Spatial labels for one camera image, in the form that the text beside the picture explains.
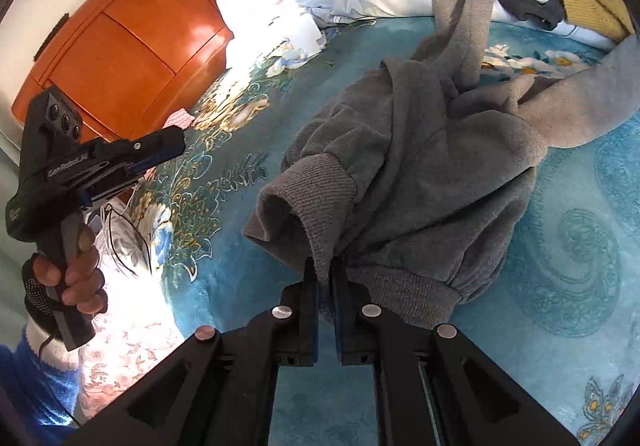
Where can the orange wooden headboard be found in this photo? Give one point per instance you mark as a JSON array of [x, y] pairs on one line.
[[127, 65]]

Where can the grey sweatshirt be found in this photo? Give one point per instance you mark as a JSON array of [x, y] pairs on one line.
[[416, 175]]

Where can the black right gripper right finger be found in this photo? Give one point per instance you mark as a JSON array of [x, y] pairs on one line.
[[433, 386]]

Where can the mustard yellow knit sweater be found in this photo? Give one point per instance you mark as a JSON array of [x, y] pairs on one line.
[[609, 18]]

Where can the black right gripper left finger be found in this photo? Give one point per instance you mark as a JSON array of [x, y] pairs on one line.
[[218, 390]]

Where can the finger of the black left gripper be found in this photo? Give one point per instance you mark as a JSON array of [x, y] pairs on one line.
[[151, 150]]

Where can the pink floral bed sheet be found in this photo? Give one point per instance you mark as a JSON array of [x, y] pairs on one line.
[[138, 330]]

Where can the teal floral blanket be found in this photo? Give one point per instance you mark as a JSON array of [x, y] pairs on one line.
[[562, 318]]

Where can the blue sleeved left forearm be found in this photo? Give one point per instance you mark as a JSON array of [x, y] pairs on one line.
[[40, 382]]

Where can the left hand with glove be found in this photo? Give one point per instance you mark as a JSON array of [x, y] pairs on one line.
[[83, 279]]

